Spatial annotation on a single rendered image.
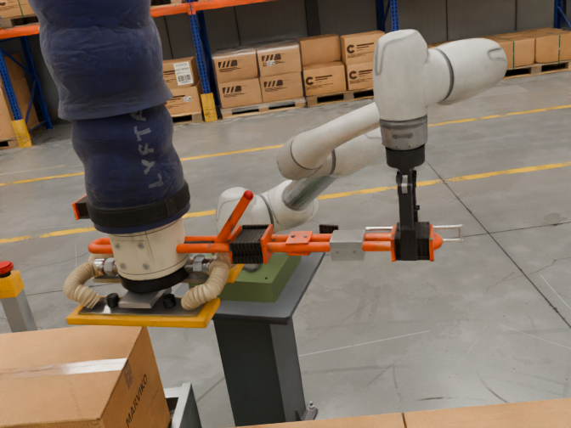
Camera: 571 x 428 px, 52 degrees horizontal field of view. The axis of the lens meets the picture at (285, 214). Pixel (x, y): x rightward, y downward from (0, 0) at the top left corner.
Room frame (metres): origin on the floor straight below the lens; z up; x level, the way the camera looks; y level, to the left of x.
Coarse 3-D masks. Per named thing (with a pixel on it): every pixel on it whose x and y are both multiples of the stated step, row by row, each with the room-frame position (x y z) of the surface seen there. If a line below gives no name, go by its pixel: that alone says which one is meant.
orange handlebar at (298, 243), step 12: (96, 240) 1.31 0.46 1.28; (108, 240) 1.31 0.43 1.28; (276, 240) 1.19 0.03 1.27; (288, 240) 1.15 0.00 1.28; (300, 240) 1.14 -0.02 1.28; (312, 240) 1.16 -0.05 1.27; (324, 240) 1.15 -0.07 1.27; (372, 240) 1.13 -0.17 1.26; (384, 240) 1.12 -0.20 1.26; (96, 252) 1.27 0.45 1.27; (108, 252) 1.26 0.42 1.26; (180, 252) 1.21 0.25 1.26; (192, 252) 1.20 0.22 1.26; (204, 252) 1.19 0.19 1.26; (216, 252) 1.19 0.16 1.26; (228, 252) 1.18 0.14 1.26; (288, 252) 1.14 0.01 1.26; (300, 252) 1.14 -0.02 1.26
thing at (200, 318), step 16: (80, 304) 1.23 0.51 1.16; (96, 304) 1.21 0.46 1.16; (112, 304) 1.18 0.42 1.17; (160, 304) 1.16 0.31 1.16; (176, 304) 1.15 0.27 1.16; (208, 304) 1.14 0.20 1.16; (80, 320) 1.16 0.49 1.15; (96, 320) 1.15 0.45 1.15; (112, 320) 1.14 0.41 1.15; (128, 320) 1.13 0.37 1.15; (144, 320) 1.12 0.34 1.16; (160, 320) 1.11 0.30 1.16; (176, 320) 1.10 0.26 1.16; (192, 320) 1.09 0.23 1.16; (208, 320) 1.09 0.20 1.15
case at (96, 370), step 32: (0, 352) 1.41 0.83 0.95; (32, 352) 1.38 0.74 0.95; (64, 352) 1.36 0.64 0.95; (96, 352) 1.34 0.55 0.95; (128, 352) 1.32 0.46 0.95; (0, 384) 1.26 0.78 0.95; (32, 384) 1.24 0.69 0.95; (64, 384) 1.22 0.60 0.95; (96, 384) 1.20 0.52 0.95; (128, 384) 1.26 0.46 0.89; (160, 384) 1.46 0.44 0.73; (0, 416) 1.13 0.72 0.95; (32, 416) 1.11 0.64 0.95; (64, 416) 1.10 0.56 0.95; (96, 416) 1.08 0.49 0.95; (128, 416) 1.21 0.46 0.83; (160, 416) 1.39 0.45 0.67
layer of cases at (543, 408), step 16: (544, 400) 1.37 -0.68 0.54; (560, 400) 1.36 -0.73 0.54; (368, 416) 1.41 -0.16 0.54; (384, 416) 1.40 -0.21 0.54; (400, 416) 1.39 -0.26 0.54; (416, 416) 1.38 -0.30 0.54; (432, 416) 1.37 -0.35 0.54; (448, 416) 1.36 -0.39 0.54; (464, 416) 1.35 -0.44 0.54; (480, 416) 1.34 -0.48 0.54; (496, 416) 1.33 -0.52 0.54; (512, 416) 1.32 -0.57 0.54; (528, 416) 1.32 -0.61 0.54; (544, 416) 1.31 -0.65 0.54; (560, 416) 1.30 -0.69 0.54
